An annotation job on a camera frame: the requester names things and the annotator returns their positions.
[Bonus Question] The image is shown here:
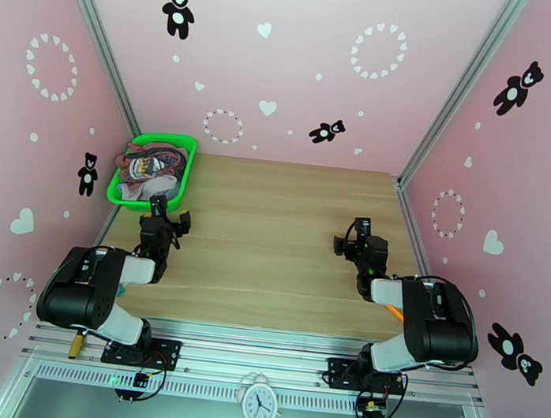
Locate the aluminium frame post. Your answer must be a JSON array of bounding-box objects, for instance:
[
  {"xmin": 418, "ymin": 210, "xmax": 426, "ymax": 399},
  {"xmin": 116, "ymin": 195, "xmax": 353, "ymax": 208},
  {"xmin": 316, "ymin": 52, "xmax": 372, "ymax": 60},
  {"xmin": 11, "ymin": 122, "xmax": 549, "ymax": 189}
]
[
  {"xmin": 34, "ymin": 0, "xmax": 157, "ymax": 138},
  {"xmin": 397, "ymin": 0, "xmax": 531, "ymax": 193}
]

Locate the orange pencil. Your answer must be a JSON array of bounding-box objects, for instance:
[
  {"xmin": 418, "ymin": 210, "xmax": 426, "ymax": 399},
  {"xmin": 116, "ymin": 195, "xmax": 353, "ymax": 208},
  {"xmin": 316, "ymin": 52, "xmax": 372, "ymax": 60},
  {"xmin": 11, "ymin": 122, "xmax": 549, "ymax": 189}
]
[{"xmin": 381, "ymin": 303, "xmax": 407, "ymax": 323}]

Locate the green plastic basket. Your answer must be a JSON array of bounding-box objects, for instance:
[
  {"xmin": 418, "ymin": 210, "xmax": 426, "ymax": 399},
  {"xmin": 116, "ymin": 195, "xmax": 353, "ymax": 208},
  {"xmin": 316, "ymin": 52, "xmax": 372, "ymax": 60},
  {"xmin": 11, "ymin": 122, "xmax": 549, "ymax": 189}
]
[{"xmin": 104, "ymin": 126, "xmax": 200, "ymax": 218}]

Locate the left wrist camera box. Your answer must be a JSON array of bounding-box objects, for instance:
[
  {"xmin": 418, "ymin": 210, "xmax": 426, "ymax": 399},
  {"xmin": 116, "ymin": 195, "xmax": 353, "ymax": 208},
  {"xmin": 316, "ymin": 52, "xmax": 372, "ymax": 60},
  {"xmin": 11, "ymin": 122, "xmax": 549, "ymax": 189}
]
[{"xmin": 148, "ymin": 193, "xmax": 170, "ymax": 220}]

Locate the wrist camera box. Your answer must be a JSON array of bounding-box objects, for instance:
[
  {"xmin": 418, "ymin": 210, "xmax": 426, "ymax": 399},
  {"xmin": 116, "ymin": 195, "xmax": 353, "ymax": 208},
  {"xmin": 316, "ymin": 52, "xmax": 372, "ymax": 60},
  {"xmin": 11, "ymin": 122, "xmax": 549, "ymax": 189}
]
[
  {"xmin": 148, "ymin": 193, "xmax": 170, "ymax": 220},
  {"xmin": 352, "ymin": 217, "xmax": 373, "ymax": 243}
]

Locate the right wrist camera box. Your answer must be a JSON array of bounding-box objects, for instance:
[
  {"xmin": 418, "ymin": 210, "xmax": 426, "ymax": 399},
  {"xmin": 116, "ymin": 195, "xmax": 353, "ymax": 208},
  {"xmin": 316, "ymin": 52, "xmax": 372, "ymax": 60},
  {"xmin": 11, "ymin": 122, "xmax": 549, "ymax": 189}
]
[{"xmin": 352, "ymin": 217, "xmax": 373, "ymax": 243}]

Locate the red black base wire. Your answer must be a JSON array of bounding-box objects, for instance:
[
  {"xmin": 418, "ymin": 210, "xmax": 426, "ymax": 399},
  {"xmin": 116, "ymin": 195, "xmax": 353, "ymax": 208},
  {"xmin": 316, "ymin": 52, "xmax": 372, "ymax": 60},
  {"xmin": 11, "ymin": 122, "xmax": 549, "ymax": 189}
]
[
  {"xmin": 353, "ymin": 368, "xmax": 410, "ymax": 418},
  {"xmin": 114, "ymin": 345, "xmax": 172, "ymax": 407}
]

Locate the yellow handled screwdriver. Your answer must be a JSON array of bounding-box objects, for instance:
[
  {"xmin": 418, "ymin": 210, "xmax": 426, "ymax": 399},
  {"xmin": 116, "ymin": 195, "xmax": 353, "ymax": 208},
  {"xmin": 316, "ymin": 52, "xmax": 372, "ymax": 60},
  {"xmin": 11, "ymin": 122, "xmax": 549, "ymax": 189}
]
[{"xmin": 67, "ymin": 327, "xmax": 90, "ymax": 362}]

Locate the aluminium rail base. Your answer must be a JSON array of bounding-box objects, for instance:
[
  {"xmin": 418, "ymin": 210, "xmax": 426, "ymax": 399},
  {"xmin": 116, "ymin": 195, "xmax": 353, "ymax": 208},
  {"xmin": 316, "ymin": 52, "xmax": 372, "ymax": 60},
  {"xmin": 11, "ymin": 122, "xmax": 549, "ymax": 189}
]
[{"xmin": 19, "ymin": 301, "xmax": 491, "ymax": 410}]

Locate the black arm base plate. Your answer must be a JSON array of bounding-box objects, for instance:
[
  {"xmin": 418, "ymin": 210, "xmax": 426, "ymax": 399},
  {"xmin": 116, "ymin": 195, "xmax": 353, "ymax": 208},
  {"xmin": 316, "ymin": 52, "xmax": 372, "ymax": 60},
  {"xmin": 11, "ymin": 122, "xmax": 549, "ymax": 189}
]
[
  {"xmin": 324, "ymin": 356, "xmax": 409, "ymax": 398},
  {"xmin": 100, "ymin": 330, "xmax": 183, "ymax": 372}
]

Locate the black yellow circuit board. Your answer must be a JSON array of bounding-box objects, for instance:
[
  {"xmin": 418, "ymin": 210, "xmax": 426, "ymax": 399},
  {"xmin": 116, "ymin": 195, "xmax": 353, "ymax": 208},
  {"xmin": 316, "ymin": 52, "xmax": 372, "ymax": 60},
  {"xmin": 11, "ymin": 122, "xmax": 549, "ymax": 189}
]
[{"xmin": 356, "ymin": 395, "xmax": 389, "ymax": 418}]

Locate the white alarm clock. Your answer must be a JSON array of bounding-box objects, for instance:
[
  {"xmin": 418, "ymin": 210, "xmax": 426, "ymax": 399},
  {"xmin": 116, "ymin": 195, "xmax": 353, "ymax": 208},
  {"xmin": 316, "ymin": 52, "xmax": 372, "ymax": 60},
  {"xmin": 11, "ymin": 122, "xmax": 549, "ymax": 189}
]
[{"xmin": 234, "ymin": 369, "xmax": 287, "ymax": 418}]

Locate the pale mauve shirt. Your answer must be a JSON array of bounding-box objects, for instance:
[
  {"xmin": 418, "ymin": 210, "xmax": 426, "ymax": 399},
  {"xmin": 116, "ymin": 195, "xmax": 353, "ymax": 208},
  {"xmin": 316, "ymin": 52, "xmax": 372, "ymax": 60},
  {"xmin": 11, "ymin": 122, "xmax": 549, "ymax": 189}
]
[{"xmin": 125, "ymin": 169, "xmax": 181, "ymax": 208}]

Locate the red tank top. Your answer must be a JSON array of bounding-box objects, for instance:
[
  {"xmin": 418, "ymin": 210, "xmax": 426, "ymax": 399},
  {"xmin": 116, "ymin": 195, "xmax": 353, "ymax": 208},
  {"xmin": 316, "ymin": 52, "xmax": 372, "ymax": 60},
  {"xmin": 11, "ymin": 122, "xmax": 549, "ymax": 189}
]
[{"xmin": 110, "ymin": 137, "xmax": 189, "ymax": 206}]

